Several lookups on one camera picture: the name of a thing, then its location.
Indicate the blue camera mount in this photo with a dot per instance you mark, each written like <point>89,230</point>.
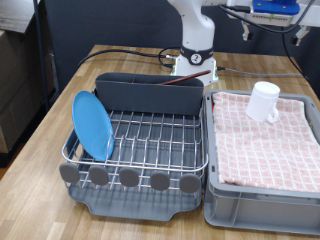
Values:
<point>276,6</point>

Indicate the reddish brown wooden spoon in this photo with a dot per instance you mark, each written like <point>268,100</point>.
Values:
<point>186,77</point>

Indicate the pink checked dish towel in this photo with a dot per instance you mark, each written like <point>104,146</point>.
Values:
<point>266,150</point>

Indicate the dark wooden shelf board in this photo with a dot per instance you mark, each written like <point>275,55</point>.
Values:
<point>15,13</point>

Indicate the gray plastic drain tray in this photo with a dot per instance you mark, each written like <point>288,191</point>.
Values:
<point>133,206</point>

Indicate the blue plastic plate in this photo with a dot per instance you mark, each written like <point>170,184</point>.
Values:
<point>92,125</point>

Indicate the black metal pole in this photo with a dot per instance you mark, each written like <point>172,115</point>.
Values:
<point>40,50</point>

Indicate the white mug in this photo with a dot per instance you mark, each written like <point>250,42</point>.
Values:
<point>261,100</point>

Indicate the dark fabric partition panel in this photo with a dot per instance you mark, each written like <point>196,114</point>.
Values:
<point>116,23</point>

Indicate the gray plastic crate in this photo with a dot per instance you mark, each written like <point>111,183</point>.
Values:
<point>260,213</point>

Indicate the cardboard box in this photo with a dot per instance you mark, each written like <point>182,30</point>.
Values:
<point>20,90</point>

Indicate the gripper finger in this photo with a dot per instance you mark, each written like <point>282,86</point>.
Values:
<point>298,36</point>
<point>246,33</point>

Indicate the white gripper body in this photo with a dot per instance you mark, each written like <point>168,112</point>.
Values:
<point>310,13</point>

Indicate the dark gray cutlery holder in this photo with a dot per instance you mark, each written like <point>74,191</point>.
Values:
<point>150,96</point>

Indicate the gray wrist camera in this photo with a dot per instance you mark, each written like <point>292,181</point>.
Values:
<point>271,19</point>

